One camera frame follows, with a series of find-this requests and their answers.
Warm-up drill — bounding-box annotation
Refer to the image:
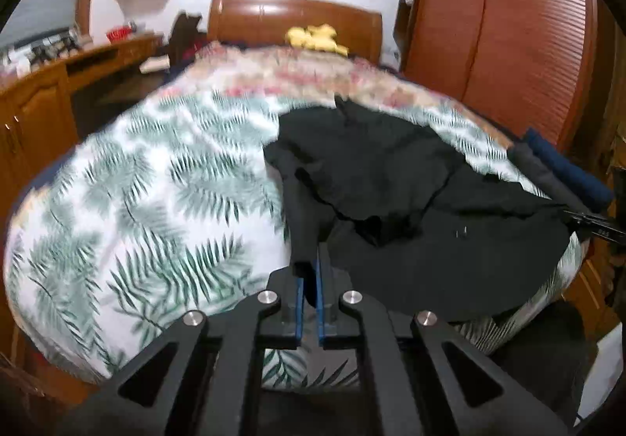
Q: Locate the black coat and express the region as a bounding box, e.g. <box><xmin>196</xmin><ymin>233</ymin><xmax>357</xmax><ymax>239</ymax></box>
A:
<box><xmin>264</xmin><ymin>99</ymin><xmax>572</xmax><ymax>323</ymax></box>

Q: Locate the floral blanket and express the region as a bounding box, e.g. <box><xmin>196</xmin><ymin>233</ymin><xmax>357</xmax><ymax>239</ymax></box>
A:
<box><xmin>161</xmin><ymin>41</ymin><xmax>513</xmax><ymax>148</ymax></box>

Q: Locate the red basket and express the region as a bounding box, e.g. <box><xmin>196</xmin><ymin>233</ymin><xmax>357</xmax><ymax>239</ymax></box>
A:
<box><xmin>106</xmin><ymin>25</ymin><xmax>136</xmax><ymax>43</ymax></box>

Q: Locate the yellow plush toy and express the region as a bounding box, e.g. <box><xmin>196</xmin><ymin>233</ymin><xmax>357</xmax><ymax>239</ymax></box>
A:
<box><xmin>286</xmin><ymin>24</ymin><xmax>349</xmax><ymax>57</ymax></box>

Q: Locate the wooden desk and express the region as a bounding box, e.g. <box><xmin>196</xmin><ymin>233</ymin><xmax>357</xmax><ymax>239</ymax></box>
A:
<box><xmin>1</xmin><ymin>34</ymin><xmax>162</xmax><ymax>233</ymax></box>

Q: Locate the wooden headboard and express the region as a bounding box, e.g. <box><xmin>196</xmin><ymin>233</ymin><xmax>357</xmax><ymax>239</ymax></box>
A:
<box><xmin>208</xmin><ymin>0</ymin><xmax>383</xmax><ymax>64</ymax></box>

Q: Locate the folded navy blue garment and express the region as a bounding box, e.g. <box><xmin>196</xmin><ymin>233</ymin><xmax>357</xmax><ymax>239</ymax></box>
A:
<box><xmin>522</xmin><ymin>128</ymin><xmax>614</xmax><ymax>213</ymax></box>

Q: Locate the leaf pattern bed quilt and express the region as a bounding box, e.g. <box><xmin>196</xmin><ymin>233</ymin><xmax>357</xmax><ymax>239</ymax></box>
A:
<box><xmin>4</xmin><ymin>90</ymin><xmax>584</xmax><ymax>383</ymax></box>

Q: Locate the dark wooden chair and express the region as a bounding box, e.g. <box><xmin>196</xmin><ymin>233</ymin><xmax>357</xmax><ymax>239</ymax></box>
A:
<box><xmin>139</xmin><ymin>11</ymin><xmax>207</xmax><ymax>74</ymax></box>

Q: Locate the folded dark grey garment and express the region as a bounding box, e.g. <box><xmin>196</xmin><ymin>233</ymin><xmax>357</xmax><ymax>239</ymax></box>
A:
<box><xmin>507</xmin><ymin>143</ymin><xmax>591</xmax><ymax>214</ymax></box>

